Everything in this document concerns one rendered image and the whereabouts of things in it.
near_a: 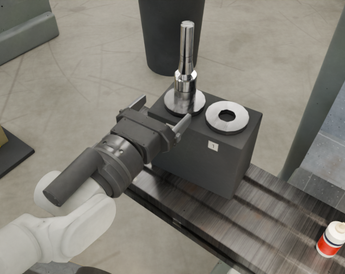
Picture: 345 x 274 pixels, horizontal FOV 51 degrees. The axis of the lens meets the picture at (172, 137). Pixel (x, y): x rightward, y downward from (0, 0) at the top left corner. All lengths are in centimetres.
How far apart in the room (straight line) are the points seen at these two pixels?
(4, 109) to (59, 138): 50
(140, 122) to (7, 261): 31
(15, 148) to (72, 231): 182
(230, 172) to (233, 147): 8
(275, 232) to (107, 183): 41
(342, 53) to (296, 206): 38
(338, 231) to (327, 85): 41
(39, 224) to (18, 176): 169
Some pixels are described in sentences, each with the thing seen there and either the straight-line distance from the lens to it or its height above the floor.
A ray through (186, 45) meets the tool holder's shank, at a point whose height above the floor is 127.
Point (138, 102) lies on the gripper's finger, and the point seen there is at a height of 117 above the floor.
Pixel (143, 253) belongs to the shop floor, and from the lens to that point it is 181.
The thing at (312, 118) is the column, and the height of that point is 92.
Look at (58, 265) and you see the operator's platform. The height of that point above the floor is 40.
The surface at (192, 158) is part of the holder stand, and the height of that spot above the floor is 102.
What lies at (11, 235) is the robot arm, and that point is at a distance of 52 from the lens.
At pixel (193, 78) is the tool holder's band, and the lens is 73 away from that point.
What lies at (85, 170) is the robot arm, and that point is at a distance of 55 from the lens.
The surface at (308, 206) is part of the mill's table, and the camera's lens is 90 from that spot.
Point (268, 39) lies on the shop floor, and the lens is 314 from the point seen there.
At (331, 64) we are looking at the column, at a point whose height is 111.
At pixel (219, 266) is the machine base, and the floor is 20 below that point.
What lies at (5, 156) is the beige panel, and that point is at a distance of 229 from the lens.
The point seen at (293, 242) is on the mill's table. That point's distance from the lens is 84.
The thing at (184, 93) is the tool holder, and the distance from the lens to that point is 74.
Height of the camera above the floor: 165
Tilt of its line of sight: 48 degrees down
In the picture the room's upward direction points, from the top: straight up
